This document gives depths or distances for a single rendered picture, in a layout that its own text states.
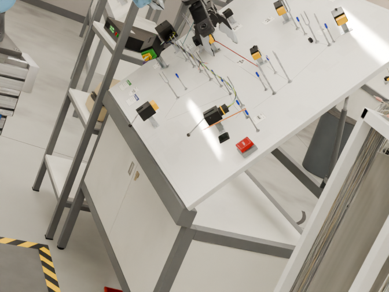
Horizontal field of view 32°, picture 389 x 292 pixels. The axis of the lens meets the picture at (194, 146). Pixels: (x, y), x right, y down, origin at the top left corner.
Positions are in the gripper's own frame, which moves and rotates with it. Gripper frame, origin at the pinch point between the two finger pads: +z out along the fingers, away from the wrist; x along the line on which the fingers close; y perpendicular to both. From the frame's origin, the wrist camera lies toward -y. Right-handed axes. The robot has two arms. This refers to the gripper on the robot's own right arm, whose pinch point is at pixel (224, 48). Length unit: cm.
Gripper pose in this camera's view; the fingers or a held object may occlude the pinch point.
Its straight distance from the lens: 218.5
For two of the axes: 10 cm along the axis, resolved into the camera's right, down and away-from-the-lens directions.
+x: -8.6, 4.4, 2.8
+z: 5.2, 7.0, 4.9
